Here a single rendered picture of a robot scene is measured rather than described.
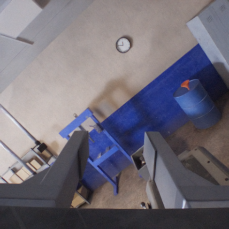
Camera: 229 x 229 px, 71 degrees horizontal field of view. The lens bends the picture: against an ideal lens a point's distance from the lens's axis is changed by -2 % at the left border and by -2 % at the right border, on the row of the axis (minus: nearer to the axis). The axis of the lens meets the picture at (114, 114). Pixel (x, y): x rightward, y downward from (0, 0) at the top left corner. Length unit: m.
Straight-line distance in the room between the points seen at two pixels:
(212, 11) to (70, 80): 3.11
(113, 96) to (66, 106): 1.14
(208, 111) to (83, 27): 3.06
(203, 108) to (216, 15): 1.71
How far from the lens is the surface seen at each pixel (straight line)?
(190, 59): 4.13
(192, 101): 3.43
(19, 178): 4.81
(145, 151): 0.16
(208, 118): 3.66
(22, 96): 4.35
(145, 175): 2.98
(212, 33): 3.78
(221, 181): 0.99
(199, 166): 1.10
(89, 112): 3.37
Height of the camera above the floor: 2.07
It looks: 12 degrees down
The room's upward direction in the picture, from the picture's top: 41 degrees counter-clockwise
